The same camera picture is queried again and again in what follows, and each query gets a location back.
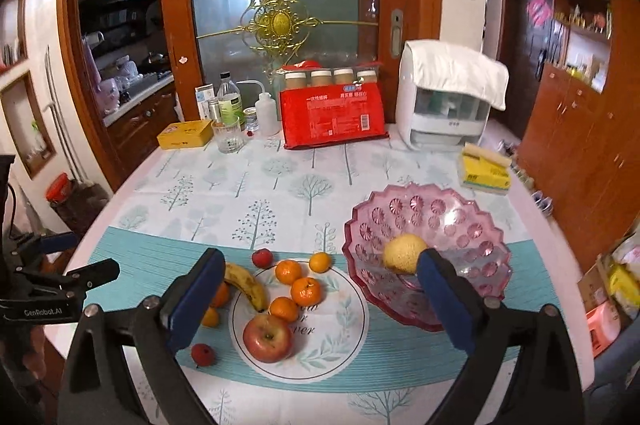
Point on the clear drinking glass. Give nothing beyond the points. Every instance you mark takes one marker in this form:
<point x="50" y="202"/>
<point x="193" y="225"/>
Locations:
<point x="228" y="136"/>

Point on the red paper cup package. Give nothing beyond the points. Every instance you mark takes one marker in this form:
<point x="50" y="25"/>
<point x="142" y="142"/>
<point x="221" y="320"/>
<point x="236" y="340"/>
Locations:
<point x="332" y="117"/>

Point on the white carton box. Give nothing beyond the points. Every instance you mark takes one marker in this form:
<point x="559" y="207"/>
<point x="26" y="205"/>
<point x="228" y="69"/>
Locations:
<point x="203" y="100"/>

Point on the dark entrance door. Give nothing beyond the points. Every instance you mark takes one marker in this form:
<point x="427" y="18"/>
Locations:
<point x="525" y="55"/>

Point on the pink glass bowl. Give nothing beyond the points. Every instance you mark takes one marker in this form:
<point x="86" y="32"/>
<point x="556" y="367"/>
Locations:
<point x="450" y="215"/>

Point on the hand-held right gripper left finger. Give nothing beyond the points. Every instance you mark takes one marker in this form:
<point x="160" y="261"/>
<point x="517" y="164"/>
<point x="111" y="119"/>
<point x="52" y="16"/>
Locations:
<point x="192" y="305"/>

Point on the clear plastic bottle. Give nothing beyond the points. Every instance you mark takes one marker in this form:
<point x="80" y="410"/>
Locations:
<point x="228" y="97"/>

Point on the kitchen counter cabinet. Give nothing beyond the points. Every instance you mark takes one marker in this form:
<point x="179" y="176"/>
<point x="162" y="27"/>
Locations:
<point x="140" y="117"/>

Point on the yellow flat box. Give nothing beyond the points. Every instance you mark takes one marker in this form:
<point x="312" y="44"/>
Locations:
<point x="185" y="134"/>

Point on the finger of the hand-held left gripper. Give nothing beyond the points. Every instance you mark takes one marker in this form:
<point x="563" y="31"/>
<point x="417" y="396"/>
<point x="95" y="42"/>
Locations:
<point x="90" y="274"/>
<point x="57" y="241"/>

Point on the yellow tissue pack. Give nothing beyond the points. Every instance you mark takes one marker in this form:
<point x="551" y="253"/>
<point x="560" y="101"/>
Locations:
<point x="485" y="172"/>

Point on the gold door ornament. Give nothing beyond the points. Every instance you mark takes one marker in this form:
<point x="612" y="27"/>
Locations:
<point x="277" y="22"/>

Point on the white squeeze bottle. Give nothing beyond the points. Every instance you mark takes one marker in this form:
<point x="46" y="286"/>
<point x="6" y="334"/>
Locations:
<point x="265" y="109"/>

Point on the small clear jar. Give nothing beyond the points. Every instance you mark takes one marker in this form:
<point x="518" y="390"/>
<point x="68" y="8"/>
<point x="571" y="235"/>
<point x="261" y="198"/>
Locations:
<point x="248" y="117"/>

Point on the cardboard box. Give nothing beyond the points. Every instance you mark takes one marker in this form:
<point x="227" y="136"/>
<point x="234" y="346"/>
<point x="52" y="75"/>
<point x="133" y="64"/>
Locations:
<point x="594" y="285"/>

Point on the yellow banana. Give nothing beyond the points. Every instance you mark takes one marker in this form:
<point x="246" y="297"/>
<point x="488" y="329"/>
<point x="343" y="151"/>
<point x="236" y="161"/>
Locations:
<point x="247" y="286"/>

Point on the small metal can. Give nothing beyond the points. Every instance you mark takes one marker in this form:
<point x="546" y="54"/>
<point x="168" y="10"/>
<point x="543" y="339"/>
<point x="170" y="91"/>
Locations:
<point x="214" y="109"/>

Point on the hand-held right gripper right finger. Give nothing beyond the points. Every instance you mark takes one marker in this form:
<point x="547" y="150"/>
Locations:
<point x="445" y="300"/>

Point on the pink plastic stool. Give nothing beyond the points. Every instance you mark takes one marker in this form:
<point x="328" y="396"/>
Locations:
<point x="602" y="322"/>

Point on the tree print tablecloth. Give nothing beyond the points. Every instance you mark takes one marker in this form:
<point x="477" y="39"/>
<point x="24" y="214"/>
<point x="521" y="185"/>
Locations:
<point x="280" y="200"/>

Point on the wooden shelf cabinet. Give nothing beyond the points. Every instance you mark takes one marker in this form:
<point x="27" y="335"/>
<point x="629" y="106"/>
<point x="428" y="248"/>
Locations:
<point x="570" y="120"/>

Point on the red lid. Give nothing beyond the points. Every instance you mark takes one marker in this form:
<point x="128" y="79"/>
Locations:
<point x="301" y="66"/>

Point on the yellow pear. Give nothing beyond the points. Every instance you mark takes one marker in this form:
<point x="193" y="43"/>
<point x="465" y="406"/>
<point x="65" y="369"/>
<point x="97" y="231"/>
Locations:
<point x="401" y="255"/>

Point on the small red fruit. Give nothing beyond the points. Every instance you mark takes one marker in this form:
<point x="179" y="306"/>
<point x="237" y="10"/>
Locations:
<point x="262" y="258"/>
<point x="203" y="355"/>

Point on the orange tangerine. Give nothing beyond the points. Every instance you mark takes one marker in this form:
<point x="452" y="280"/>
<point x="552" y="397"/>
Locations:
<point x="221" y="296"/>
<point x="320" y="262"/>
<point x="283" y="309"/>
<point x="210" y="317"/>
<point x="287" y="271"/>
<point x="306" y="293"/>

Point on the red lidded bucket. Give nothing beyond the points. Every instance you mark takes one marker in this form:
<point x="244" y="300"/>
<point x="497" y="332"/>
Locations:
<point x="59" y="191"/>

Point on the red apple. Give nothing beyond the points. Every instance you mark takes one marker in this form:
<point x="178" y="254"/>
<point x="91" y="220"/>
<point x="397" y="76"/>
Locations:
<point x="267" y="338"/>

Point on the white refrigerator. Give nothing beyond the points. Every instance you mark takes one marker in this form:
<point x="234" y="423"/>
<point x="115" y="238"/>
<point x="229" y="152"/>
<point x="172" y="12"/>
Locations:
<point x="62" y="115"/>

